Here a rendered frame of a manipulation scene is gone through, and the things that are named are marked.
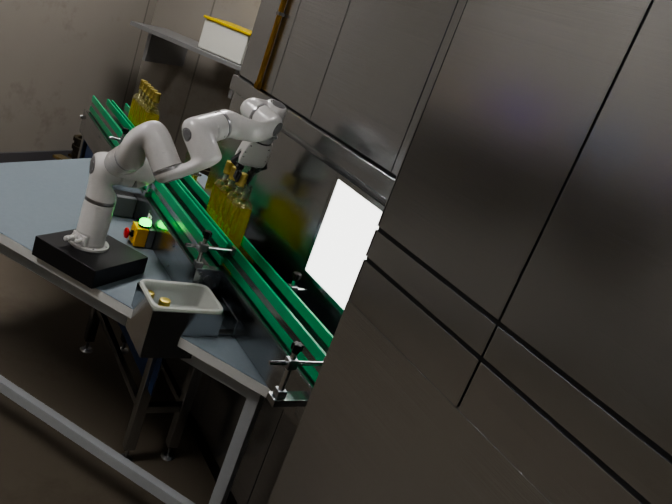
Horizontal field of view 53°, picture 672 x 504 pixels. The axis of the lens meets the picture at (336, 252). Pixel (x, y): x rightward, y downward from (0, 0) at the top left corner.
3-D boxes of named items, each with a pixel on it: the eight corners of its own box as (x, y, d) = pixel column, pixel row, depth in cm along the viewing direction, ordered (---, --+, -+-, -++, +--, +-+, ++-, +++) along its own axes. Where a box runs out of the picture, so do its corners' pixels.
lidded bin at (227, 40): (265, 70, 507) (274, 39, 500) (241, 66, 475) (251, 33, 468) (219, 51, 519) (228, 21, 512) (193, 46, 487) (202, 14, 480)
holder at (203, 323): (233, 338, 205) (240, 316, 203) (146, 334, 189) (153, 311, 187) (214, 309, 218) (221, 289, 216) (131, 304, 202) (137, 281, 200)
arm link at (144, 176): (116, 137, 190) (170, 149, 199) (92, 152, 210) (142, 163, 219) (112, 170, 189) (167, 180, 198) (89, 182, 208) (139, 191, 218)
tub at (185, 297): (218, 336, 202) (226, 311, 199) (146, 333, 189) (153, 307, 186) (199, 307, 215) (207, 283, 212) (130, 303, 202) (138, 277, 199)
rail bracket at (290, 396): (309, 425, 170) (339, 350, 163) (251, 427, 160) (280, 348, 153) (301, 413, 174) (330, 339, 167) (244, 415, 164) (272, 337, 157)
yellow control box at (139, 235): (151, 249, 245) (156, 231, 242) (131, 247, 240) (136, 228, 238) (146, 241, 250) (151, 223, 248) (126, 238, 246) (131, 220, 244)
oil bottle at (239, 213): (236, 259, 229) (255, 203, 222) (221, 258, 226) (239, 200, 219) (230, 252, 233) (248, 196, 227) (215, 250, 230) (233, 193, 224)
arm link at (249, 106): (264, 111, 201) (242, 93, 204) (250, 140, 206) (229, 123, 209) (293, 108, 213) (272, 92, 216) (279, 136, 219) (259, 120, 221)
